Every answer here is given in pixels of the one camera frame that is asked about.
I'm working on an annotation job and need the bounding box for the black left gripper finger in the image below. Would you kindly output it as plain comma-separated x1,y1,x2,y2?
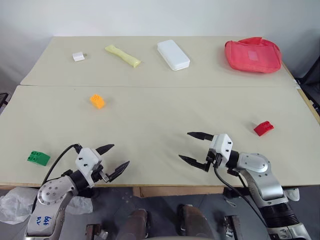
106,160,131,183
95,143,116,156

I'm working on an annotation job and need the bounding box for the black stand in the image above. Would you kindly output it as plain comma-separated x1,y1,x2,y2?
294,55,320,111

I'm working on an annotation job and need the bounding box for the metal floor bracket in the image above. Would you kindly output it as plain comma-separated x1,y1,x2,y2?
85,223,109,240
223,214,241,238

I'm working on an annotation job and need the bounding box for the red fabric pouch bag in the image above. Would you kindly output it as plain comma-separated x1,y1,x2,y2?
223,36,283,74

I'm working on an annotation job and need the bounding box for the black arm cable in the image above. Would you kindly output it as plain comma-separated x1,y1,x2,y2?
31,143,84,211
213,161,272,228

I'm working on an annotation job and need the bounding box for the small white plug adapter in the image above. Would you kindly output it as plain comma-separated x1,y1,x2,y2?
72,51,88,63

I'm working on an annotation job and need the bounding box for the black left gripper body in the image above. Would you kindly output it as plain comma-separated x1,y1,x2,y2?
90,163,112,184

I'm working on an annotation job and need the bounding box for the white rectangular plastic case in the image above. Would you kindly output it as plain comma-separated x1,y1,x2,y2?
156,39,191,72

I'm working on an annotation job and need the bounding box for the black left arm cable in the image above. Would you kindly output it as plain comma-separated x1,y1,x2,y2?
31,143,84,211

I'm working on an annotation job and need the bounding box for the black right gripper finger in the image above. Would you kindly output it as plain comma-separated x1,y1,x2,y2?
178,154,211,173
187,131,215,142

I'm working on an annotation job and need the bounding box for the beige table mat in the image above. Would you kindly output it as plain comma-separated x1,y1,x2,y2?
19,36,300,89
0,84,320,189

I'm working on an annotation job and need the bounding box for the pale yellow tube pouch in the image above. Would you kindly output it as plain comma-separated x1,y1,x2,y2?
104,44,142,69

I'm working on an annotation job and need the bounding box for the dark brown rounded shape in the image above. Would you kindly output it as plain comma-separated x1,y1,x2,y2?
123,208,151,240
176,203,214,240

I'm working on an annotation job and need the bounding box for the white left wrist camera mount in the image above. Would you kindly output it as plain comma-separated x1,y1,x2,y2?
74,147,103,187

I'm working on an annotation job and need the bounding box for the crumpled white plastic bag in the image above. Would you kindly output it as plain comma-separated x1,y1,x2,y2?
0,186,94,224

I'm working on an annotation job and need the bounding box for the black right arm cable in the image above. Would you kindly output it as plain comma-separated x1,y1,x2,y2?
213,161,272,228

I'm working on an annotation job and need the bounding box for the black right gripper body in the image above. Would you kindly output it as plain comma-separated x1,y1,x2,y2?
206,148,223,169

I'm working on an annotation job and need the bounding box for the orange toy brick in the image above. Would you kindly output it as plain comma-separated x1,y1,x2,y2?
89,93,107,110

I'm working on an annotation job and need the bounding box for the red toy brick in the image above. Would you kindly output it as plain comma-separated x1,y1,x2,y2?
253,120,275,137

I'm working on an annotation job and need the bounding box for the green toy brick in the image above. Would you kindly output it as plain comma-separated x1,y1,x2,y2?
26,150,51,167

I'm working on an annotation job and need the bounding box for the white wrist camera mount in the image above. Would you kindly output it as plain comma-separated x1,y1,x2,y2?
74,147,103,187
209,133,234,161

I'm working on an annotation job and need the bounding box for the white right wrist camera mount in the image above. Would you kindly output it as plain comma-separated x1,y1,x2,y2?
209,133,234,161

